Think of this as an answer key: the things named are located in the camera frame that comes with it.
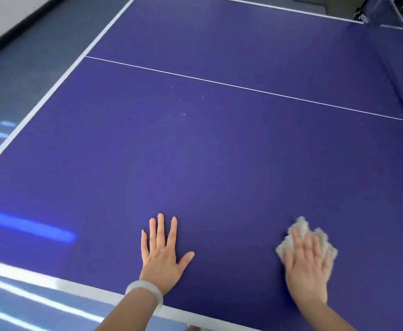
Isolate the person's right hand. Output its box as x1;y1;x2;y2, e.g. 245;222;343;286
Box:
284;228;333;307

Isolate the person's left hand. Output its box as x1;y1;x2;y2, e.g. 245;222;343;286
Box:
139;213;195;297

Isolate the grey cleaning cloth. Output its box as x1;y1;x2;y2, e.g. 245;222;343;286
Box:
275;216;338;283

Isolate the person's left forearm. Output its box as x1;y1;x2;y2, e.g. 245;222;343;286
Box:
94;289;161;331

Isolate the person's right forearm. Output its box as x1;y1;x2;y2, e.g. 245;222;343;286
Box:
296;298;357;331

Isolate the blue table tennis table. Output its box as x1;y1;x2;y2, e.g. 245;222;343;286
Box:
0;0;403;331

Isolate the dark table tennis net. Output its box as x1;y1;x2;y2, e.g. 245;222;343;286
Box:
363;0;403;142

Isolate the dark floor mat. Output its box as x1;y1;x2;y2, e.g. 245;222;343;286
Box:
292;0;371;21

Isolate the white jade bracelet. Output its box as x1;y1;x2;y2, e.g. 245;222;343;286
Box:
125;280;164;311

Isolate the black net post clamp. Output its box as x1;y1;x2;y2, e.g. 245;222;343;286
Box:
354;8;371;24

